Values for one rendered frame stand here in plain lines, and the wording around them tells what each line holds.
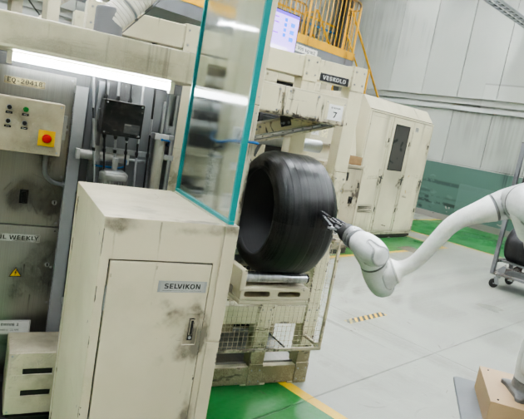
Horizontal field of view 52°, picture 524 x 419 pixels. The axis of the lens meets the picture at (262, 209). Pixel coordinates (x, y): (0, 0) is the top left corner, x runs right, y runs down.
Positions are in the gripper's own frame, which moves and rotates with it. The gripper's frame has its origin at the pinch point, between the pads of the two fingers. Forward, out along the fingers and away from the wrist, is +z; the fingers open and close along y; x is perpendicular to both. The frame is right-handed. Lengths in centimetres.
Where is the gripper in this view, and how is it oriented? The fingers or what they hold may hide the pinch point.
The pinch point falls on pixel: (325, 216)
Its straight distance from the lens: 233.8
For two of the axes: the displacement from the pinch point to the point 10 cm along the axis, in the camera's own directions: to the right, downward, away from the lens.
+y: -8.9, -0.9, -4.5
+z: -4.0, -3.5, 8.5
